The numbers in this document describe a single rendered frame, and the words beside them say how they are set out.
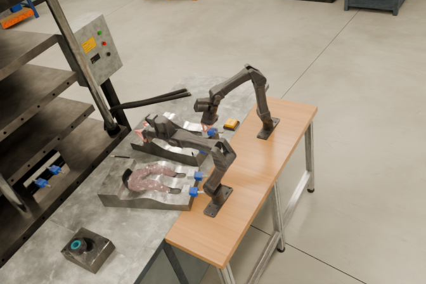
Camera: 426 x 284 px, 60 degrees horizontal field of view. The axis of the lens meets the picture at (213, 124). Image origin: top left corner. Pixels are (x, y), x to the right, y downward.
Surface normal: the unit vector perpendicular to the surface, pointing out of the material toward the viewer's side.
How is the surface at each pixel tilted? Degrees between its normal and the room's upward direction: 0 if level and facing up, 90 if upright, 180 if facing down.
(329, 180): 0
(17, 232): 0
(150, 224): 0
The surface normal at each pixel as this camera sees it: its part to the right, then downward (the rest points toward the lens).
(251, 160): -0.18, -0.75
